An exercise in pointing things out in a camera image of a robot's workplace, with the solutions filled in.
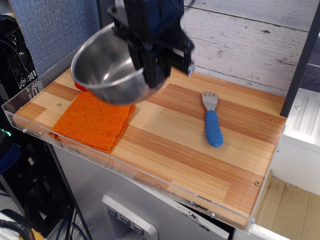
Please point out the grey dispenser button panel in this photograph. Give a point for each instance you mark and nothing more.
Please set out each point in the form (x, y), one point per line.
(130, 219)

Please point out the dark grey left post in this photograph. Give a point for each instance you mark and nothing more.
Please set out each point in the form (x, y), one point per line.
(102, 9)

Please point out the red toy strawberry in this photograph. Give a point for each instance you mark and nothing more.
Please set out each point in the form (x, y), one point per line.
(80, 87)

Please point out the dark grey post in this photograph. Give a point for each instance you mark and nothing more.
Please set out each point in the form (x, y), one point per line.
(302, 63)
(102, 9)

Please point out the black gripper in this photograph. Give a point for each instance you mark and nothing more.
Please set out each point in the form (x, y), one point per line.
(156, 41)

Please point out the orange red cloth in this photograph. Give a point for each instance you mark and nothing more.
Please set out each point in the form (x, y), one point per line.
(93, 122)

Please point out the clear acrylic table guard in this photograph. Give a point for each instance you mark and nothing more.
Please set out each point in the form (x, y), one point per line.
(204, 142)

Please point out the stainless toy fridge cabinet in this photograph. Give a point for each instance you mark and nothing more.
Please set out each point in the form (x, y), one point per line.
(140, 200)

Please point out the blue handled metal fork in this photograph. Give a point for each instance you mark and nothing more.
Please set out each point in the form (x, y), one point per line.
(213, 132)

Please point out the metal bowl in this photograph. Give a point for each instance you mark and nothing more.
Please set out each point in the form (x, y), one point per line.
(104, 67)

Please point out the dark grey right post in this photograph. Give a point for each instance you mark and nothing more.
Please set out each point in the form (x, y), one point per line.
(302, 63)

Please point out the yellow cloth piece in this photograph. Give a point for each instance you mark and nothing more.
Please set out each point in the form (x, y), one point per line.
(37, 235)

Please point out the white ridged side unit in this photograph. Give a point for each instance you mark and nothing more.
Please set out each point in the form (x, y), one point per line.
(296, 160)

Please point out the black plastic crate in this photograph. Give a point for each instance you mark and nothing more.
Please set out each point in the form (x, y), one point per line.
(20, 63)

